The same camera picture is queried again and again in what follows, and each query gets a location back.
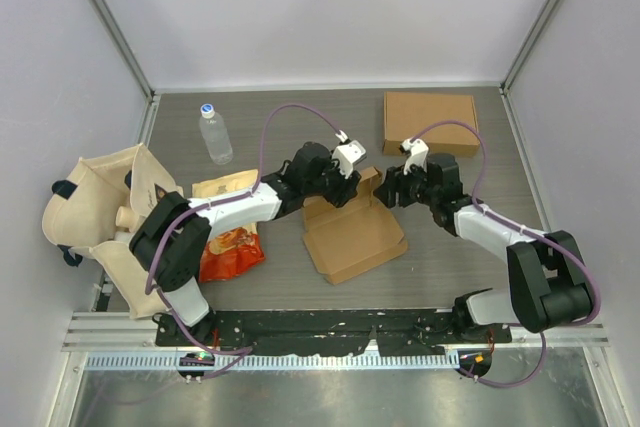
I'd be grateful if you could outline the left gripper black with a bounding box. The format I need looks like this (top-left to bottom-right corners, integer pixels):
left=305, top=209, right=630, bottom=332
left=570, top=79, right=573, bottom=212
left=304, top=151, right=361, bottom=208

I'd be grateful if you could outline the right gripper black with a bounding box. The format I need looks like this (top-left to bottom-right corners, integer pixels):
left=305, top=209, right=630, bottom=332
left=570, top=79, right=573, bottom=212
left=374, top=157, right=439, bottom=208

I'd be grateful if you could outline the small cardboard box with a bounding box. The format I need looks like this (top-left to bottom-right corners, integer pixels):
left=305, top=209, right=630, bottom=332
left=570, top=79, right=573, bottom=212
left=302, top=167, right=408, bottom=285

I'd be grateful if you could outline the large brown cardboard box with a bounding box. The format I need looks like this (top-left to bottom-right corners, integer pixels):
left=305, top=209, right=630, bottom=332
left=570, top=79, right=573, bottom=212
left=382, top=91, right=480, bottom=158

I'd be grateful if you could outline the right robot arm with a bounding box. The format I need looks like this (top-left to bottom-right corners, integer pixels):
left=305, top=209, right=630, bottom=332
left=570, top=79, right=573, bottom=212
left=374, top=154, right=596, bottom=342

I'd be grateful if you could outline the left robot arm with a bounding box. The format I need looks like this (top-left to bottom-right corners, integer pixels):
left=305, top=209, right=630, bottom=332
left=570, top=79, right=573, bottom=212
left=129, top=140, right=366, bottom=346

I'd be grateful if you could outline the cassava chips bag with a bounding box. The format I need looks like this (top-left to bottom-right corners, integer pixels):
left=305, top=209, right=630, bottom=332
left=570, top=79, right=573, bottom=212
left=192, top=169, right=265, bottom=283

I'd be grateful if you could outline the clear plastic water bottle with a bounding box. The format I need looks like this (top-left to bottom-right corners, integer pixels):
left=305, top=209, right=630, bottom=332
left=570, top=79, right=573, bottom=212
left=199, top=103, right=233, bottom=165

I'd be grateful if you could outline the beige bottle in tote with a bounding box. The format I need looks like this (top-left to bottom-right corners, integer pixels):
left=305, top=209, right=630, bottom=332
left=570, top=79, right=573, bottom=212
left=115, top=206, right=139, bottom=232

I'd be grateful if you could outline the beige canvas tote bag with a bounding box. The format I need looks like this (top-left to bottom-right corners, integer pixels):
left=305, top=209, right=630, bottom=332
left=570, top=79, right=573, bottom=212
left=42, top=144, right=184, bottom=319

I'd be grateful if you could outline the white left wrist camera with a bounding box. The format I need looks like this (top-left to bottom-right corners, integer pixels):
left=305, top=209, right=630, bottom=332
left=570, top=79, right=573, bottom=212
left=331, top=130, right=367, bottom=178

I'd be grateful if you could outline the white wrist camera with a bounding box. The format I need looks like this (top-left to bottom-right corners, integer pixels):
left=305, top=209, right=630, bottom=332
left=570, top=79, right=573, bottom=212
left=400, top=138, right=429, bottom=175
left=331, top=130, right=367, bottom=178

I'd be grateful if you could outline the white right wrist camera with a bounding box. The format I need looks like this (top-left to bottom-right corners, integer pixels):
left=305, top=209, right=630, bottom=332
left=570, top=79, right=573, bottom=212
left=400, top=138, right=429, bottom=175

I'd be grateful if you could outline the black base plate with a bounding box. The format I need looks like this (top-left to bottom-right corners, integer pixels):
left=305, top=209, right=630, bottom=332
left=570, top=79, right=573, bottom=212
left=154, top=307, right=514, bottom=356

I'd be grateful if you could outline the slotted cable duct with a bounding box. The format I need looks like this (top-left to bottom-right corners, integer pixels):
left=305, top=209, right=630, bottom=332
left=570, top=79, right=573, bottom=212
left=84, top=351, right=459, bottom=371

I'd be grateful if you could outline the left aluminium frame post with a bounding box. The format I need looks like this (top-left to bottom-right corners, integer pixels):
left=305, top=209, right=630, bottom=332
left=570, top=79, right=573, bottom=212
left=88, top=0, right=160, bottom=144

